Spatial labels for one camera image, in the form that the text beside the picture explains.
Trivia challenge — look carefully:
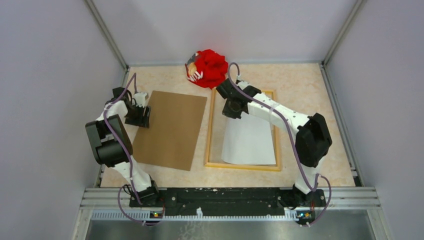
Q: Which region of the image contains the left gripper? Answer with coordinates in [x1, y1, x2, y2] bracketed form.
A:
[124, 102, 151, 128]

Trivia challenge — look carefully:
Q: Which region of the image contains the brown cardboard backing board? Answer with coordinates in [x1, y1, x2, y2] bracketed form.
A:
[132, 90, 207, 171]

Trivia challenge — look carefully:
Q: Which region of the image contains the building photo print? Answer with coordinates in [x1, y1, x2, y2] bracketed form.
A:
[221, 112, 276, 166]

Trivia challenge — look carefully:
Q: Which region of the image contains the yellow wooden picture frame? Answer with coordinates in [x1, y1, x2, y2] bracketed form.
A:
[204, 89, 282, 172]

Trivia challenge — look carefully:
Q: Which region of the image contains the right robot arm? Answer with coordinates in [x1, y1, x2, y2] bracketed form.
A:
[216, 79, 333, 208]

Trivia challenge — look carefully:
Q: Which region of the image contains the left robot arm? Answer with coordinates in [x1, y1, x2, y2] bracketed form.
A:
[85, 87, 161, 207]

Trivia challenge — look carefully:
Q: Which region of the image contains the red crumpled cloth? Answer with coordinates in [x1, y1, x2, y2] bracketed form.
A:
[184, 49, 229, 89]

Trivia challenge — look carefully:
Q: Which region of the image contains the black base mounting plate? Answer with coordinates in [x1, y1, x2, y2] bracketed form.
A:
[129, 187, 327, 217]

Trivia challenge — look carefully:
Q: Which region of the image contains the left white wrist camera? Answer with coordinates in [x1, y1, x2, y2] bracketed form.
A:
[132, 92, 149, 108]

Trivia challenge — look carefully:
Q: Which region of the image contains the aluminium front rail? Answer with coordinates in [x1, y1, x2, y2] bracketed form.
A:
[74, 186, 392, 240]

